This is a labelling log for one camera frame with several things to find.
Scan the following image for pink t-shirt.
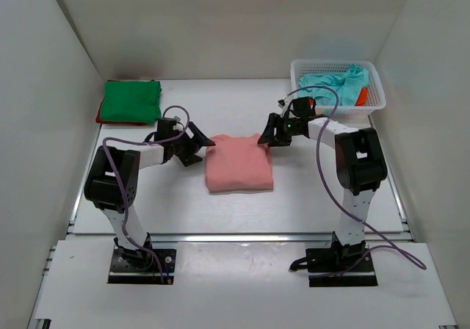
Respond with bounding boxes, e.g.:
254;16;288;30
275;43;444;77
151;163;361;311
205;134;274;193

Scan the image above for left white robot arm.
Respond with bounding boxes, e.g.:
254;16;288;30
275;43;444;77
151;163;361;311
84;119;215;252

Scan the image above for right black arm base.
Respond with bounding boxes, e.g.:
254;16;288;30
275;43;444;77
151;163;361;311
289;235;378;288

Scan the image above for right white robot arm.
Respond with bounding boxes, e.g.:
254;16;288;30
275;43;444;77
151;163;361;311
258;113;387;249

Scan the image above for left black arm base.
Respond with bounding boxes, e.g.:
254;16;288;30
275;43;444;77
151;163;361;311
107;237;177;286

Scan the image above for green folded t-shirt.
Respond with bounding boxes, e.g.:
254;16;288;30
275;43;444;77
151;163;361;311
101;80;162;124

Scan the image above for teal t-shirt in basket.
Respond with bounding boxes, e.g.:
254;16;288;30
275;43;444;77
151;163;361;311
297;64;369;106

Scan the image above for orange t-shirt in basket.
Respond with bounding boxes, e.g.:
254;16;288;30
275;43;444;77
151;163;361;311
355;87;369;106

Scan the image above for red folded t-shirt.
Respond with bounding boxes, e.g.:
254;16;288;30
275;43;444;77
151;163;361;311
95;103;150;126

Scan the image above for white plastic basket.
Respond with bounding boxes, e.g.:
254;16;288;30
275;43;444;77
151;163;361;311
290;59;386;118

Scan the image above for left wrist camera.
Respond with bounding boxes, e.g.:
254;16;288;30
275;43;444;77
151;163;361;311
155;117;181;140

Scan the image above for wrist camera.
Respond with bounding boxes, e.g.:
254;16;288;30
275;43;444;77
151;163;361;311
155;117;181;140
292;97;316;120

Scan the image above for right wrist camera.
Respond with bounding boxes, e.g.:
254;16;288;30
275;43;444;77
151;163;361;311
292;97;316;120

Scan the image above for aluminium table rail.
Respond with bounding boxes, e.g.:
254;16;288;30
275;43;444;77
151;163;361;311
65;185;411;245

